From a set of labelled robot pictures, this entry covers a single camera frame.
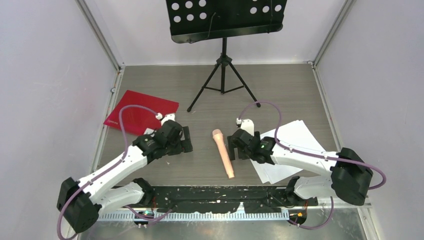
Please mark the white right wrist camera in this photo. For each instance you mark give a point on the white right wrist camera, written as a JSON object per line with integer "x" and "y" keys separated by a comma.
{"x": 246, "y": 125}

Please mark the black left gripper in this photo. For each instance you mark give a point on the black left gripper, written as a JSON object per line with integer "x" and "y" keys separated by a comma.
{"x": 183, "y": 147}

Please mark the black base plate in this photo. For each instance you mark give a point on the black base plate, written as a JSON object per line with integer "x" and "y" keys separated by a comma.
{"x": 222, "y": 199}

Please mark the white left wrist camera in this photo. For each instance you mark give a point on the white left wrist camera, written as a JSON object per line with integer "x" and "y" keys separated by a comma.
{"x": 165, "y": 118}

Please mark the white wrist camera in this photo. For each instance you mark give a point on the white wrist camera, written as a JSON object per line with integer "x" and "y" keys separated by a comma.
{"x": 165, "y": 118}
{"x": 246, "y": 125}

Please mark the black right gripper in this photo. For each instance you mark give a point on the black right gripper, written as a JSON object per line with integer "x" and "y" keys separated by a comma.
{"x": 241, "y": 154}

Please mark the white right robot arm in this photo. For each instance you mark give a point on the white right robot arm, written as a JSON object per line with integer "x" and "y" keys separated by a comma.
{"x": 337, "y": 174}

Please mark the red plastic folder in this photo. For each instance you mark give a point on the red plastic folder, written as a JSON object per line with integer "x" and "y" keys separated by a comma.
{"x": 137, "y": 121}

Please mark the pink plastic cylinder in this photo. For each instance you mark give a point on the pink plastic cylinder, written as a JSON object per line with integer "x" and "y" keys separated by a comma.
{"x": 218, "y": 138}

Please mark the aluminium frame rail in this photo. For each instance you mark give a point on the aluminium frame rail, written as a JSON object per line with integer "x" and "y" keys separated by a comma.
{"x": 239, "y": 215}

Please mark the stack of white paper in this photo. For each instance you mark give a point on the stack of white paper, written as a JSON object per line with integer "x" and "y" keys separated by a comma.
{"x": 295, "y": 133}

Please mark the black music stand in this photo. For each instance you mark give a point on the black music stand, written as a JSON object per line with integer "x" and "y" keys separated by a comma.
{"x": 193, "y": 21}

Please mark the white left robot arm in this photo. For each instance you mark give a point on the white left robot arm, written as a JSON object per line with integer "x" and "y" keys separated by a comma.
{"x": 81, "y": 202}

